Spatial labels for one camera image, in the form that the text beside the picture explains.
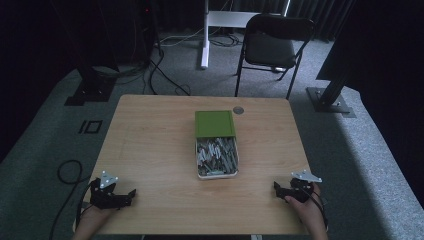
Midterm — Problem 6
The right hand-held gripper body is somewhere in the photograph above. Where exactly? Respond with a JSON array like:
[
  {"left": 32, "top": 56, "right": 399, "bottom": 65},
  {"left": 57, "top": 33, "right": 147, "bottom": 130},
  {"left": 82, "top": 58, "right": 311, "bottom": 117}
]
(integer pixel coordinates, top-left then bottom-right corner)
[{"left": 288, "top": 169, "right": 323, "bottom": 204}]

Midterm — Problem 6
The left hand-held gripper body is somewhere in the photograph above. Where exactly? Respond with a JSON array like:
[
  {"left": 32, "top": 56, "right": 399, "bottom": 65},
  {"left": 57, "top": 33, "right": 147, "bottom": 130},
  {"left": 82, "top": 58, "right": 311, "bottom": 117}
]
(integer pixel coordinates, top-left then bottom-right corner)
[{"left": 88, "top": 170, "right": 125, "bottom": 211}]

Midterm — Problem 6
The green box lid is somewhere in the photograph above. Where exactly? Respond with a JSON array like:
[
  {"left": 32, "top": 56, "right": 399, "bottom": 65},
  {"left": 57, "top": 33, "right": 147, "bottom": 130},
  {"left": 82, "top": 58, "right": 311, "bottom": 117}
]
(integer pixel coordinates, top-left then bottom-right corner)
[{"left": 194, "top": 110, "right": 237, "bottom": 139}]

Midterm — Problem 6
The person's right hand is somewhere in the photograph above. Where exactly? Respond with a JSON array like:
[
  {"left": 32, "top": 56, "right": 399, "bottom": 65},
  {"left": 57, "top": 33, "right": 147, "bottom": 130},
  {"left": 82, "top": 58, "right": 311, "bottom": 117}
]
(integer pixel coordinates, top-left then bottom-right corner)
[{"left": 284, "top": 182, "right": 324, "bottom": 229}]

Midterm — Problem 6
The person's left hand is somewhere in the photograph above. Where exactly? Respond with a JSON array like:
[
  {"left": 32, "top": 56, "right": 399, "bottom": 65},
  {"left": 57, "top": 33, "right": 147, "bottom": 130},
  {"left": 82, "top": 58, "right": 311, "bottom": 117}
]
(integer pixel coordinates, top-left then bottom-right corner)
[{"left": 78, "top": 205, "right": 117, "bottom": 232}]

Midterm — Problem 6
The pile of grey white pens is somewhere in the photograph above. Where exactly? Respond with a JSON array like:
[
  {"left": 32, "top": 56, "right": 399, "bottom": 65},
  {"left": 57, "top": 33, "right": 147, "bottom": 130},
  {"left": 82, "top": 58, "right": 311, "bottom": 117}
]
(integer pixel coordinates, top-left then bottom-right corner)
[{"left": 196, "top": 136, "right": 239, "bottom": 177}]

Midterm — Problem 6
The black stand with bolted base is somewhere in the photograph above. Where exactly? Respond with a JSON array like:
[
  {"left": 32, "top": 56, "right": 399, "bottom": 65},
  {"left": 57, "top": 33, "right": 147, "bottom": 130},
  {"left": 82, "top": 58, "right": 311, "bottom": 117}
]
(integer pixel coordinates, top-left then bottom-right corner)
[{"left": 305, "top": 49, "right": 357, "bottom": 119}]

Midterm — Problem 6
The black stand with flat base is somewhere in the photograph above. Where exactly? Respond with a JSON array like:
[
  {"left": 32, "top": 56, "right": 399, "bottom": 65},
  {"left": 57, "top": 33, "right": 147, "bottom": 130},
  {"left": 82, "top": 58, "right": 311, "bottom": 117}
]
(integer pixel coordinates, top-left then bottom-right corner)
[{"left": 63, "top": 59, "right": 118, "bottom": 107}]

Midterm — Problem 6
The black folding chair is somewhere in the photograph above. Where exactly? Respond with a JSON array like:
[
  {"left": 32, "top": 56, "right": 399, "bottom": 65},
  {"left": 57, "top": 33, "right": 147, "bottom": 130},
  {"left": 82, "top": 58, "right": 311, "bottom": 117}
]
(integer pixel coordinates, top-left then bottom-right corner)
[{"left": 234, "top": 13, "right": 316, "bottom": 101}]

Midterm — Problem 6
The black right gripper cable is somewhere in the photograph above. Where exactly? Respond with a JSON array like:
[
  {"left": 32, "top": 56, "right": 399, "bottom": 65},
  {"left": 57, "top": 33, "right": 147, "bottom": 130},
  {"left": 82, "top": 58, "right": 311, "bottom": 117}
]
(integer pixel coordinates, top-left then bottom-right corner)
[{"left": 298, "top": 185, "right": 330, "bottom": 231}]

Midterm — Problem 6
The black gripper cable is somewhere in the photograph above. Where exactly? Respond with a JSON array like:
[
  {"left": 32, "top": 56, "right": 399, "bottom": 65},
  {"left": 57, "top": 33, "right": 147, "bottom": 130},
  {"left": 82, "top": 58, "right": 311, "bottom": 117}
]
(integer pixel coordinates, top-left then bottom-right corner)
[
  {"left": 298, "top": 185, "right": 330, "bottom": 231},
  {"left": 48, "top": 159, "right": 101, "bottom": 240}
]

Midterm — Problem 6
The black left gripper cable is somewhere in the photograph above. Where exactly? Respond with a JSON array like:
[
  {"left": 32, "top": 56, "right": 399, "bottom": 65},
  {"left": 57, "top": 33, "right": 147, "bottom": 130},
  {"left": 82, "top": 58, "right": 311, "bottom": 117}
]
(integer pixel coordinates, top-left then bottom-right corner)
[{"left": 48, "top": 159, "right": 101, "bottom": 240}]

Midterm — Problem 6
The black floor cable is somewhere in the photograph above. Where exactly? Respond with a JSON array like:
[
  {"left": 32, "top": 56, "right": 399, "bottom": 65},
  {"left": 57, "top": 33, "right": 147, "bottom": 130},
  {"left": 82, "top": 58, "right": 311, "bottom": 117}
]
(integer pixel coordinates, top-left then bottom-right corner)
[{"left": 142, "top": 46, "right": 192, "bottom": 97}]

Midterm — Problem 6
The white floor cable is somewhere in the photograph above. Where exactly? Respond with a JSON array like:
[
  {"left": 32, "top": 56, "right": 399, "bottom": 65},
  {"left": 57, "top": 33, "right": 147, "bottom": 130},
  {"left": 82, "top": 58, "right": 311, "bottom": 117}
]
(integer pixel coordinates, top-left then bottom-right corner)
[{"left": 159, "top": 27, "right": 205, "bottom": 48}]

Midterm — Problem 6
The white desk frame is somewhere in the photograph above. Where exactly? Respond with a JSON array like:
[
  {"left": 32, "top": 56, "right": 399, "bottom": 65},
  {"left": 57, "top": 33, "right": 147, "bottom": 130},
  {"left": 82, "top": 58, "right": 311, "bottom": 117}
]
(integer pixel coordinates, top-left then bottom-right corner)
[{"left": 200, "top": 0, "right": 292, "bottom": 70}]

